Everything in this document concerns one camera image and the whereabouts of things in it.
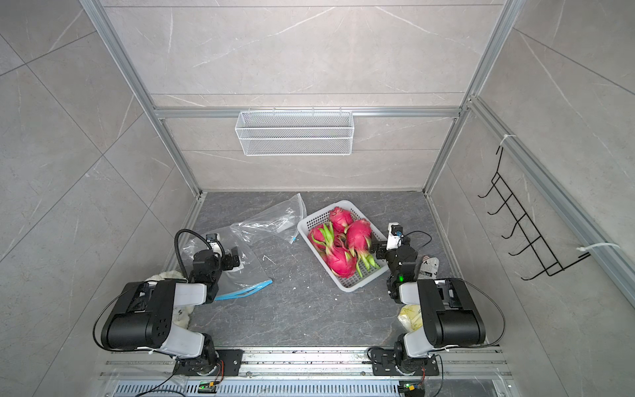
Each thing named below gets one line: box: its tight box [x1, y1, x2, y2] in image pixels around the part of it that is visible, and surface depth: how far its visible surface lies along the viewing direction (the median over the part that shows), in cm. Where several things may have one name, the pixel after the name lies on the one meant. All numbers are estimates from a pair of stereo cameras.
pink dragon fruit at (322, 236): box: [307, 221, 336, 252], surface depth 91 cm
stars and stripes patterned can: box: [417, 254, 440, 281], surface depth 92 cm
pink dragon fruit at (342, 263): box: [323, 245, 363, 279], surface depth 86 cm
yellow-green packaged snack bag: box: [397, 304, 424, 333], surface depth 81 cm
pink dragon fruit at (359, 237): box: [346, 218, 381, 278], surface depth 89 cm
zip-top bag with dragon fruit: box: [230, 192, 307, 244], surface depth 101 cm
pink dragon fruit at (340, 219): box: [329, 206, 354, 235], surface depth 97 cm
